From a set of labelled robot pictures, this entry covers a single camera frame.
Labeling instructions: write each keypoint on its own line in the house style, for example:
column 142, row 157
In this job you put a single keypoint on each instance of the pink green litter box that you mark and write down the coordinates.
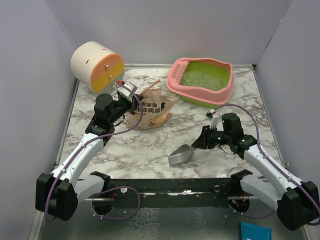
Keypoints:
column 197, row 95

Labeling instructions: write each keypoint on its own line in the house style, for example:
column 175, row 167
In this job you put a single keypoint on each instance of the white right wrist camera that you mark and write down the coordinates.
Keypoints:
column 213, row 117

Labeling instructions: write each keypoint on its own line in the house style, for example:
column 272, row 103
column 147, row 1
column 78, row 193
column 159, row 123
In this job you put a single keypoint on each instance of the cream round cat scratcher drum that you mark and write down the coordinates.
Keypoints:
column 97, row 67

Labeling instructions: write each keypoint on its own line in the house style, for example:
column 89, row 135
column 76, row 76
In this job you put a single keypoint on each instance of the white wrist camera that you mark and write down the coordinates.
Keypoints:
column 213, row 117
column 126, row 90

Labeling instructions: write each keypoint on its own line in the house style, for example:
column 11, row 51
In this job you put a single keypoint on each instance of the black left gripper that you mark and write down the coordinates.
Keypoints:
column 133, row 105

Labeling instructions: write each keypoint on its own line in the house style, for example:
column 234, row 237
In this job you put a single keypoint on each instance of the blue card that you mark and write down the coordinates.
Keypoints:
column 250, row 231

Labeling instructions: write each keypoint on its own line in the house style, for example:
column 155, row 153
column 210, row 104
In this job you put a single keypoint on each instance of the green cat litter granules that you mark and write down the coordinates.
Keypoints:
column 196, row 79

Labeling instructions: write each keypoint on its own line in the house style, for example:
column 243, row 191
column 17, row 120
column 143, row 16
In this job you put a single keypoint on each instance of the metal litter scoop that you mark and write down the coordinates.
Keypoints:
column 181, row 155

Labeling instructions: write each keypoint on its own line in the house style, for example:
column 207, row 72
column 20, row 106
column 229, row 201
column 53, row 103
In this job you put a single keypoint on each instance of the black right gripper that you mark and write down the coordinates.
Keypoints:
column 204, row 140

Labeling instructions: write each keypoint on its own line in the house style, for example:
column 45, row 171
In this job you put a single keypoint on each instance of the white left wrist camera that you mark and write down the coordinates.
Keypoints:
column 126, row 90

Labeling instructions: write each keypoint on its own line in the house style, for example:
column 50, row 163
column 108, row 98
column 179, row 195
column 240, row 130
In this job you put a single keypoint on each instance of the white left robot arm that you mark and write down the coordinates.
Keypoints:
column 97, row 134

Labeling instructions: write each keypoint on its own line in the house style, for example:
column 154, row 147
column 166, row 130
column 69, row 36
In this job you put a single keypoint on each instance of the cat litter paper bag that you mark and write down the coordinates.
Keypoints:
column 155, row 111

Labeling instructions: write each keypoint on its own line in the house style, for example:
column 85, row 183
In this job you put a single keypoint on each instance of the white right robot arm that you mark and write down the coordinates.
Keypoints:
column 295, row 202

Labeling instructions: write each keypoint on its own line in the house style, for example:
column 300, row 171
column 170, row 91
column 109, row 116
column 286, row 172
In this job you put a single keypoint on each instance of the aluminium extrusion frame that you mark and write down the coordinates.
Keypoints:
column 63, row 190

